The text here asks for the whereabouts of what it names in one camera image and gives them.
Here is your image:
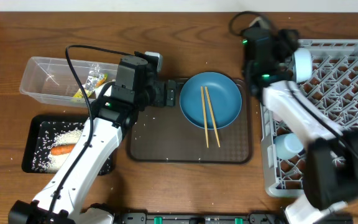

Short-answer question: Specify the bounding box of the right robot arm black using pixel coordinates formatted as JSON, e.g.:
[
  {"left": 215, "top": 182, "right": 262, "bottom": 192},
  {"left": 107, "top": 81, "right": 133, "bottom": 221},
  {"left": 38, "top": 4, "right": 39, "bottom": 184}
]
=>
[{"left": 241, "top": 27, "right": 358, "bottom": 223}]

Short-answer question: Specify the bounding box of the orange carrot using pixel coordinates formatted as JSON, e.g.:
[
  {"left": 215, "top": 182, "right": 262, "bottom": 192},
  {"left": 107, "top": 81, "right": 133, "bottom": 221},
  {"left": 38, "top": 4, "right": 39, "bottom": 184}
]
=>
[{"left": 50, "top": 144, "right": 75, "bottom": 156}]

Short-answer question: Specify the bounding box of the dark blue plate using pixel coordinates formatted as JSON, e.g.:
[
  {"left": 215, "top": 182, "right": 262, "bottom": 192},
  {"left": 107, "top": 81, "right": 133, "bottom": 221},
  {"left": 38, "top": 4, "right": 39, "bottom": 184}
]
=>
[{"left": 180, "top": 72, "right": 242, "bottom": 129}]

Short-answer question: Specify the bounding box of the light blue cup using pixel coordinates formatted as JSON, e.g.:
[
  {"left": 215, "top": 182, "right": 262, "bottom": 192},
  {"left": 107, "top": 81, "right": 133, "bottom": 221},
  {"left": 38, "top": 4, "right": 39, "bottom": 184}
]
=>
[{"left": 273, "top": 133, "right": 303, "bottom": 160}]

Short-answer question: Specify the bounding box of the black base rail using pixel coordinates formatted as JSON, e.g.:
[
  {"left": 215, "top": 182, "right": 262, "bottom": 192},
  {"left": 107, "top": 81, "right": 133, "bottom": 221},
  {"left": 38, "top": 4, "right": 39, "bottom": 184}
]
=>
[{"left": 85, "top": 203, "right": 354, "bottom": 224}]

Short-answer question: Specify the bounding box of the white rice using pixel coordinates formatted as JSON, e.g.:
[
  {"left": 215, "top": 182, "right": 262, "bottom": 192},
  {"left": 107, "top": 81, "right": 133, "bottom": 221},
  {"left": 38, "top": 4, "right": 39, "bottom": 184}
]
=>
[{"left": 31, "top": 121, "right": 111, "bottom": 175}]

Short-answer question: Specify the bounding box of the light blue bowl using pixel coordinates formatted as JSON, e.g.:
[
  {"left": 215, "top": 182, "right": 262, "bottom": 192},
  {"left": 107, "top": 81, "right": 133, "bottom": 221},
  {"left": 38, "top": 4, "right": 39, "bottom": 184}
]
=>
[{"left": 292, "top": 48, "right": 313, "bottom": 83}]

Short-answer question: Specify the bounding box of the brown serving tray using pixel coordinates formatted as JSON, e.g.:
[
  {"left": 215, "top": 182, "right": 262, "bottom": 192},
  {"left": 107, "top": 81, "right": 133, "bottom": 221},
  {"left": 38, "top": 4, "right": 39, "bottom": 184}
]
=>
[{"left": 126, "top": 79, "right": 254, "bottom": 164}]

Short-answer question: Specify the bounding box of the white tissue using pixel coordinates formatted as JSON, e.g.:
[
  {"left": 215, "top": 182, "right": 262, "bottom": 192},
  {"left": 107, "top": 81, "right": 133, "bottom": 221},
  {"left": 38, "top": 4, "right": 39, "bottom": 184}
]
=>
[{"left": 94, "top": 81, "right": 115, "bottom": 98}]

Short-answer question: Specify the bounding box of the grey dishwasher rack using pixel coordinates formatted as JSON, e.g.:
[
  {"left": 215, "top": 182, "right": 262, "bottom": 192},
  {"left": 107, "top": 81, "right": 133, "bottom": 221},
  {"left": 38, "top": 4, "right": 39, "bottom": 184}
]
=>
[{"left": 260, "top": 39, "right": 358, "bottom": 197}]

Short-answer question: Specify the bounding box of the yellow snack wrapper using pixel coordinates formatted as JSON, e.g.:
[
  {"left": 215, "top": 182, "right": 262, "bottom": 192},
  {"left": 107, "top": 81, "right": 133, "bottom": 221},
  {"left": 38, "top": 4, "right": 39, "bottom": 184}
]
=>
[{"left": 82, "top": 63, "right": 108, "bottom": 97}]

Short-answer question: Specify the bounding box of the black waste tray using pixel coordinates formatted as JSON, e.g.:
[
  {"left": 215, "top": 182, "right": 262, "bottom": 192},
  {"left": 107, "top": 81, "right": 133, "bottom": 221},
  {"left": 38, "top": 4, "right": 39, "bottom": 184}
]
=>
[{"left": 21, "top": 114, "right": 116, "bottom": 176}]

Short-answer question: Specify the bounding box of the wooden chopstick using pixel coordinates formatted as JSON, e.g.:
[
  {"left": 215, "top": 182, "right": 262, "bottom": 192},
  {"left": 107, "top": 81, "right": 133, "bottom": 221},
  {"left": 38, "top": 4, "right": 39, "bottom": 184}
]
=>
[
  {"left": 204, "top": 86, "right": 221, "bottom": 147},
  {"left": 200, "top": 86, "right": 209, "bottom": 148}
]

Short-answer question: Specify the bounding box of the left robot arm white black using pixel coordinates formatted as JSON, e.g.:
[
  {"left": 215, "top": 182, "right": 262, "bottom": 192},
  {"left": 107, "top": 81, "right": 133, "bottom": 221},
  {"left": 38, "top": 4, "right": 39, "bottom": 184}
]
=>
[{"left": 8, "top": 80, "right": 177, "bottom": 223}]

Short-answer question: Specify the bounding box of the clear plastic bin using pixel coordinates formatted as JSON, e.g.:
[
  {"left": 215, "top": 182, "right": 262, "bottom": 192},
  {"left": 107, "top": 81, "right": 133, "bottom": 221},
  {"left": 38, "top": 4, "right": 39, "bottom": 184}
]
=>
[{"left": 19, "top": 57, "right": 118, "bottom": 108}]

